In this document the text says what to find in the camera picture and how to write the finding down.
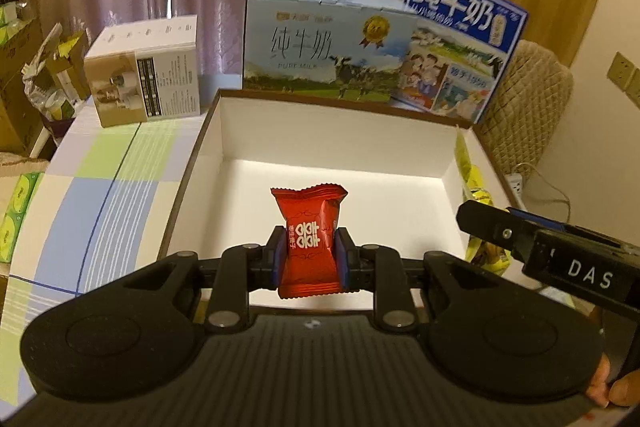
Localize dark blue milk carton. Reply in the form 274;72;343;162
392;0;528;124

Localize wall socket panel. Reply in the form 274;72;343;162
606;52;640;107

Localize checkered table cloth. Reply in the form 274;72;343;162
1;103;205;417

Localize white power strip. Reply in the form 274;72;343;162
506;172;526;209

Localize red candy packet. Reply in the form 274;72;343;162
271;183;347;299

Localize light blue milk carton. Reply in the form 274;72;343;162
242;0;418;104

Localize cardboard boxes pile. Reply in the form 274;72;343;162
1;1;90;155

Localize beige quilted chair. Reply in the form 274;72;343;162
478;40;574;179

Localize white beige product box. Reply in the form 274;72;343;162
84;15;201;128

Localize person's right hand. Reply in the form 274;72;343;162
586;355;640;407

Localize brown white storage box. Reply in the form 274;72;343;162
156;89;522;313

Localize yellow snack packet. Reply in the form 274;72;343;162
454;129;511;277

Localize green tissue packs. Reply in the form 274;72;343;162
1;172;43;263

